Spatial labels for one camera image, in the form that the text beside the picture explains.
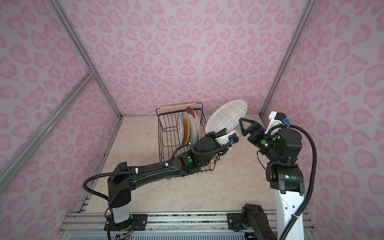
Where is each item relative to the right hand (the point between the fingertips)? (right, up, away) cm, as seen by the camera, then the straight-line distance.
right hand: (244, 122), depth 58 cm
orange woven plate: (-25, -4, +35) cm, 43 cm away
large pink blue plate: (-22, +6, +37) cm, 43 cm away
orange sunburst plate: (-30, -4, +53) cm, 61 cm away
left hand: (-6, 0, +10) cm, 11 cm away
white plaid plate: (-3, +4, +19) cm, 19 cm away
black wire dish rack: (-38, -8, +45) cm, 60 cm away
